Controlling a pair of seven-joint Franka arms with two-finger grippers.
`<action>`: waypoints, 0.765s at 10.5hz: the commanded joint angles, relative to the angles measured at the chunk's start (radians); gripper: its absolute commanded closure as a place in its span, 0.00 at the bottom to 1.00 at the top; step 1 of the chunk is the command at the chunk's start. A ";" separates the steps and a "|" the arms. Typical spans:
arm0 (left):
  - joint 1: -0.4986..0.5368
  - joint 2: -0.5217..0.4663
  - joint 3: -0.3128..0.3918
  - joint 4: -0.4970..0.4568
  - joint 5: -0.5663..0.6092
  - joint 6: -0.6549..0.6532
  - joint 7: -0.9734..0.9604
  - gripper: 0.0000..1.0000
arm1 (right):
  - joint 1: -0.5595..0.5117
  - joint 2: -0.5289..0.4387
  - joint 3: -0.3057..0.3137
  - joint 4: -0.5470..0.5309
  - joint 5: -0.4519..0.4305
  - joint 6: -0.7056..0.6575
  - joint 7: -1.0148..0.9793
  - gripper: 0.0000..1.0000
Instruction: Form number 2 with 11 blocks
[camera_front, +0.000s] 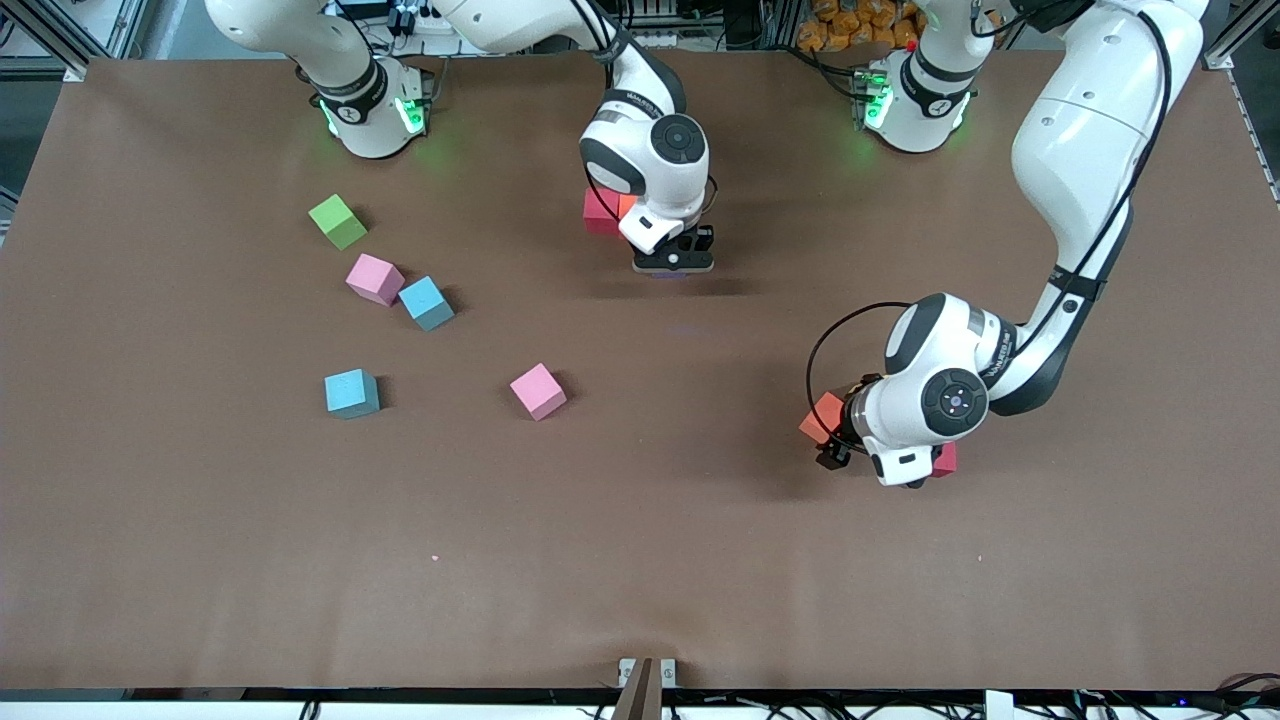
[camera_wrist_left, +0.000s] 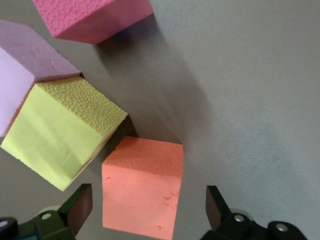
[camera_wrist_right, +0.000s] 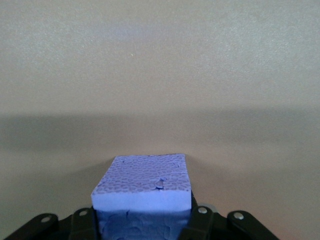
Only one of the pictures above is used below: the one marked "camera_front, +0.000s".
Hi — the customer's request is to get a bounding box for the pink foam cube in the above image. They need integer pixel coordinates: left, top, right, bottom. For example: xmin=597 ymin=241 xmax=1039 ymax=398
xmin=345 ymin=253 xmax=406 ymax=307
xmin=509 ymin=362 xmax=568 ymax=422

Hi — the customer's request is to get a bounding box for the cyan foam cube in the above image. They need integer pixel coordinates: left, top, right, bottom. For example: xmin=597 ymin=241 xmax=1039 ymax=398
xmin=324 ymin=368 xmax=382 ymax=420
xmin=398 ymin=275 xmax=456 ymax=332

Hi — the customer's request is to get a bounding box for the bag of orange items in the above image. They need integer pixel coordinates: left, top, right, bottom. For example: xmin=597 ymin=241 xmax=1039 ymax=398
xmin=795 ymin=0 xmax=926 ymax=51

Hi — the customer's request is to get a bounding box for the green foam cube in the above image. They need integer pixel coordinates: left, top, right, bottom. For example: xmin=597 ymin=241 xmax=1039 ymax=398
xmin=308 ymin=193 xmax=369 ymax=251

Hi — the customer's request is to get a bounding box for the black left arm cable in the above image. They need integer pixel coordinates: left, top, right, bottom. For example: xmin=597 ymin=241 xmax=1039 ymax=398
xmin=806 ymin=0 xmax=1176 ymax=446

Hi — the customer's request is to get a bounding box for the silver metal bracket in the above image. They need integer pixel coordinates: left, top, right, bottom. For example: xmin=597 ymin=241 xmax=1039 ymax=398
xmin=618 ymin=657 xmax=677 ymax=689

